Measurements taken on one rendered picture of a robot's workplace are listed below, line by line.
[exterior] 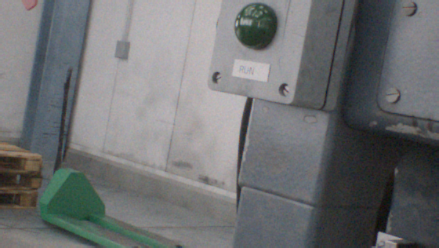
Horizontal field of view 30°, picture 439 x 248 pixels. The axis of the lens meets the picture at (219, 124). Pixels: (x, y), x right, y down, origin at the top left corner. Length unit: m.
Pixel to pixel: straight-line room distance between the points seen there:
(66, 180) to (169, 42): 2.56
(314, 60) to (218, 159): 7.17
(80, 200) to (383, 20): 5.79
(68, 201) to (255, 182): 5.65
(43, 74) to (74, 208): 3.46
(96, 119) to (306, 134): 8.50
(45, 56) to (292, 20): 8.98
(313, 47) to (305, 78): 0.02
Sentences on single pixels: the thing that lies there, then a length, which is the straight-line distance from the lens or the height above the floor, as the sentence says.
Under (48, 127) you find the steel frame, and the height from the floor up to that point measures 0.42.
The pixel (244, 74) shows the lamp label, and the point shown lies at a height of 1.25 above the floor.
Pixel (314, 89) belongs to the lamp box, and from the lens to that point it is 0.52.
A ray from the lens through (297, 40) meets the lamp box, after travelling 0.51.
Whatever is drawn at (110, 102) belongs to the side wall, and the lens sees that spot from 8.88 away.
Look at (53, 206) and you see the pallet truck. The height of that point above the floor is 0.14.
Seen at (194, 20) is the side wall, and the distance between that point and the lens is 8.11.
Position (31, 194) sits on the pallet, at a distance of 6.61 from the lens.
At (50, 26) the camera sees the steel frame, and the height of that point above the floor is 1.50.
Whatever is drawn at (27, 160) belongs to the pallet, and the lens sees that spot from 6.48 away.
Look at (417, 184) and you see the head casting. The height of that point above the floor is 1.19.
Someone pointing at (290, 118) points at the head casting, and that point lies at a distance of 0.56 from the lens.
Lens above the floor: 1.25
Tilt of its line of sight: 3 degrees down
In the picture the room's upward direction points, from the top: 10 degrees clockwise
